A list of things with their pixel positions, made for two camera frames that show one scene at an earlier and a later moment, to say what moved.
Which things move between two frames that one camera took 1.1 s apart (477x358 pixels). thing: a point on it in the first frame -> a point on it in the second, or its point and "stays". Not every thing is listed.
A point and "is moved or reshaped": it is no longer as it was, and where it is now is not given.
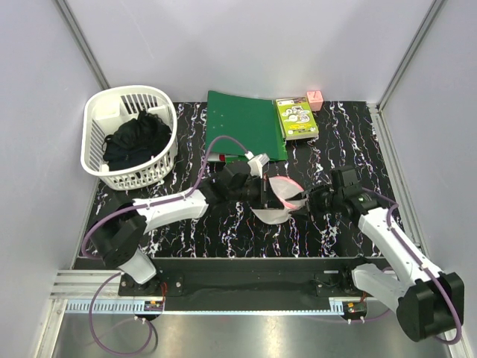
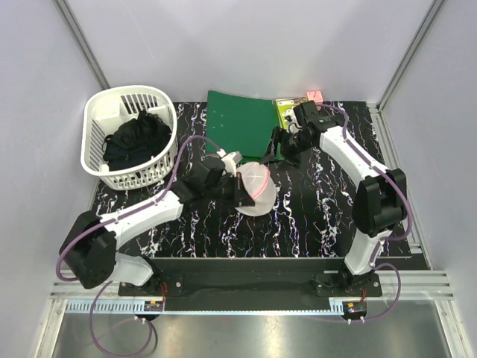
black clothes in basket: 135,140 stays
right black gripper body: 323,201 -> 292,145
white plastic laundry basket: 130,135 stays
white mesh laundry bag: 283,188 is moved or reshaped
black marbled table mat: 350,139 stays
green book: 297,118 stays
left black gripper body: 256,192 -> 228,189
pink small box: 316,100 stays
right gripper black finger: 301,195 -> 276,138
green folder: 253,123 stays
